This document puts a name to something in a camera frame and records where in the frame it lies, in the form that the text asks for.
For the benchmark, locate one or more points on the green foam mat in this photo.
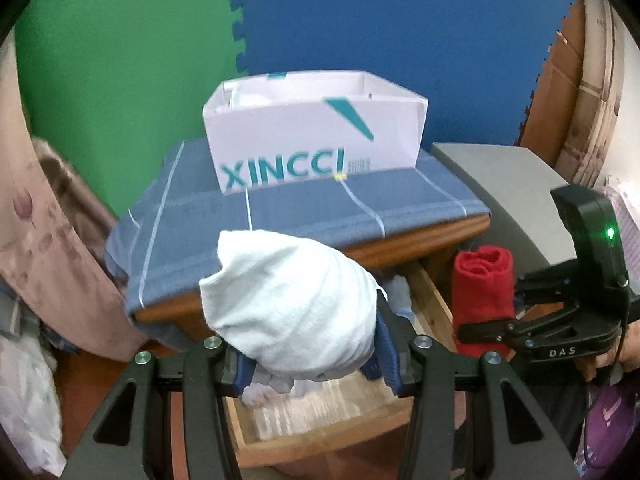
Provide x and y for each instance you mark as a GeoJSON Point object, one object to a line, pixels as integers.
{"type": "Point", "coordinates": [112, 85]}

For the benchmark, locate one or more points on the brown wooden nightstand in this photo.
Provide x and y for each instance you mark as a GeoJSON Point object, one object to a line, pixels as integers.
{"type": "Point", "coordinates": [186, 310]}

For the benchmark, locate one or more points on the red underwear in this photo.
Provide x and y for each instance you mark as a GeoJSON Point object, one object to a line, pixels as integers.
{"type": "Point", "coordinates": [482, 290]}

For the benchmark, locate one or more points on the light wooden drawer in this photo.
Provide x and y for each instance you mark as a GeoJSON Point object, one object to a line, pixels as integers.
{"type": "Point", "coordinates": [347, 411]}

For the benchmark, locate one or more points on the white patterned bedding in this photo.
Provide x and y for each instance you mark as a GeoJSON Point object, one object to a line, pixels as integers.
{"type": "Point", "coordinates": [30, 409]}

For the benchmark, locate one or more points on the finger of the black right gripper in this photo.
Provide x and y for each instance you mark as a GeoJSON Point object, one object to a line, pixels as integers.
{"type": "Point", "coordinates": [532, 288]}
{"type": "Point", "coordinates": [491, 331]}

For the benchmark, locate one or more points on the person's right hand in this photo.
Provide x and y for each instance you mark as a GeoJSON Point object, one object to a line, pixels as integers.
{"type": "Point", "coordinates": [625, 351]}

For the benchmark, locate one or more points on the white XINCCI cardboard box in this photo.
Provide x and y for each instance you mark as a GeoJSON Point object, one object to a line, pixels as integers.
{"type": "Point", "coordinates": [290, 127]}

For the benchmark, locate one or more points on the grey bed mattress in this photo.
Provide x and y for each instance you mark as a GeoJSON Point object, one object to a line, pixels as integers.
{"type": "Point", "coordinates": [515, 184]}

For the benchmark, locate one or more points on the blue checked cloth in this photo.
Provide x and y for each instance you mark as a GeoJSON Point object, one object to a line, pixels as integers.
{"type": "Point", "coordinates": [164, 244]}

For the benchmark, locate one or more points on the light blue underwear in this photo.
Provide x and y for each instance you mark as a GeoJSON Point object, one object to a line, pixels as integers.
{"type": "Point", "coordinates": [265, 387]}

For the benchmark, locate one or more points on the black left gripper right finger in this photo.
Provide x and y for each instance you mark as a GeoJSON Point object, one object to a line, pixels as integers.
{"type": "Point", "coordinates": [506, 433]}

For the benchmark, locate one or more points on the wooden bed headboard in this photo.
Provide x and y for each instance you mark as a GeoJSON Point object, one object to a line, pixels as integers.
{"type": "Point", "coordinates": [572, 113]}

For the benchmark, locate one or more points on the pink floral curtain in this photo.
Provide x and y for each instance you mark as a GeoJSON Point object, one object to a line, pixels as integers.
{"type": "Point", "coordinates": [42, 257]}

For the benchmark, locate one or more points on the white knit garment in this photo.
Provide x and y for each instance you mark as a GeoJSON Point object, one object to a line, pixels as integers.
{"type": "Point", "coordinates": [296, 307]}

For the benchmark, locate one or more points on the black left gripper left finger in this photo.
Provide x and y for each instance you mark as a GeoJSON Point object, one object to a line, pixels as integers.
{"type": "Point", "coordinates": [129, 436]}

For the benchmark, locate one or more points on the blue foam mat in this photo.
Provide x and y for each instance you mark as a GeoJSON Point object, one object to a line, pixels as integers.
{"type": "Point", "coordinates": [476, 61]}

